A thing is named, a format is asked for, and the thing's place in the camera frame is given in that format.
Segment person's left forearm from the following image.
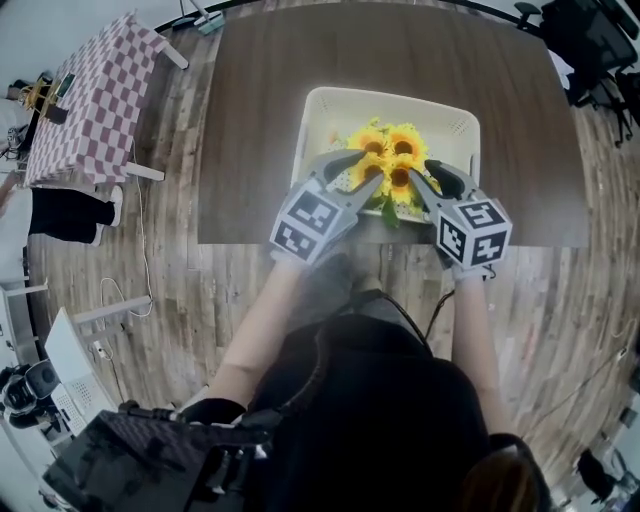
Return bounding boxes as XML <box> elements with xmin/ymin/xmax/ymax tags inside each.
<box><xmin>207</xmin><ymin>259</ymin><xmax>301</xmax><ymax>401</ymax></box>

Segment yellow sunflower bouquet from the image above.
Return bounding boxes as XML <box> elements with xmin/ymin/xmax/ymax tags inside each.
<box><xmin>329</xmin><ymin>117</ymin><xmax>444</xmax><ymax>230</ymax></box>

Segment white desk with perforated panel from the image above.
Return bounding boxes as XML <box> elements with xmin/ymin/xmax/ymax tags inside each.
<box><xmin>43</xmin><ymin>294</ymin><xmax>154</xmax><ymax>437</ymax></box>

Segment person's black shirt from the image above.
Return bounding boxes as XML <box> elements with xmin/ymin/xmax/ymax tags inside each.
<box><xmin>244</xmin><ymin>312</ymin><xmax>494</xmax><ymax>512</ymax></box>

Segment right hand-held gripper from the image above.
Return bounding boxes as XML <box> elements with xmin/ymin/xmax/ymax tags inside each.
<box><xmin>409</xmin><ymin>159</ymin><xmax>514</xmax><ymax>271</ymax></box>

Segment person's grey trousers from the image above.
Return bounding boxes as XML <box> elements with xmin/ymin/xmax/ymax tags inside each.
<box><xmin>294</xmin><ymin>252</ymin><xmax>431</xmax><ymax>346</ymax></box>

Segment black head camera mount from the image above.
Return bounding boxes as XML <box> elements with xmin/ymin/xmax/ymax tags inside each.
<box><xmin>489</xmin><ymin>433</ymin><xmax>554</xmax><ymax>512</ymax></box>

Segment black body cable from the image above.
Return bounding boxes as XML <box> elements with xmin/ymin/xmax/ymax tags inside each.
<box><xmin>349</xmin><ymin>289</ymin><xmax>434</xmax><ymax>356</ymax></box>

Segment white wristband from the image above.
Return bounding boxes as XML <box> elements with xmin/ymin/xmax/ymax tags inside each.
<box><xmin>452</xmin><ymin>264</ymin><xmax>489</xmax><ymax>285</ymax></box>
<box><xmin>272</xmin><ymin>252</ymin><xmax>321</xmax><ymax>274</ymax></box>

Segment thin black hanging cable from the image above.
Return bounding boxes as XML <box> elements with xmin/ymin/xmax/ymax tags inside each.
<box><xmin>424</xmin><ymin>288</ymin><xmax>456</xmax><ymax>341</ymax></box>

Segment black mesh office chair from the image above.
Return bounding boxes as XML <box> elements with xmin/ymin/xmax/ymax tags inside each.
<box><xmin>607</xmin><ymin>69</ymin><xmax>640</xmax><ymax>149</ymax></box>
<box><xmin>514</xmin><ymin>0</ymin><xmax>639</xmax><ymax>107</ymax></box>

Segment white floor cable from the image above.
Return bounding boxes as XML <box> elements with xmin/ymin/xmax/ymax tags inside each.
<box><xmin>98</xmin><ymin>139</ymin><xmax>154</xmax><ymax>321</ymax></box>

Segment cream perforated plastic basket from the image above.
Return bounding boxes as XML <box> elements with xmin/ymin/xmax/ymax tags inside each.
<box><xmin>292</xmin><ymin>86</ymin><xmax>482</xmax><ymax>224</ymax></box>

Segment person's right forearm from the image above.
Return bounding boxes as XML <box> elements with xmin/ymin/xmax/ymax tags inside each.
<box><xmin>452</xmin><ymin>277</ymin><xmax>511</xmax><ymax>431</ymax></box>

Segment checkered cloth covered table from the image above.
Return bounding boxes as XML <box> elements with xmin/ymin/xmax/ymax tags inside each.
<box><xmin>23</xmin><ymin>10</ymin><xmax>190</xmax><ymax>189</ymax></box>

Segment teal mop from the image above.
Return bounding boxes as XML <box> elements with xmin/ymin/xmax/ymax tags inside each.
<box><xmin>177</xmin><ymin>0</ymin><xmax>226</xmax><ymax>35</ymax></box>

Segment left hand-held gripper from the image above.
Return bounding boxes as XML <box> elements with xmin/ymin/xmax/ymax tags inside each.
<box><xmin>269</xmin><ymin>148</ymin><xmax>386</xmax><ymax>267</ymax></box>

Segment plain white desk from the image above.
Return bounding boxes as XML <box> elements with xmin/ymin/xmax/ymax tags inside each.
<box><xmin>0</xmin><ymin>279</ymin><xmax>50</xmax><ymax>369</ymax></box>

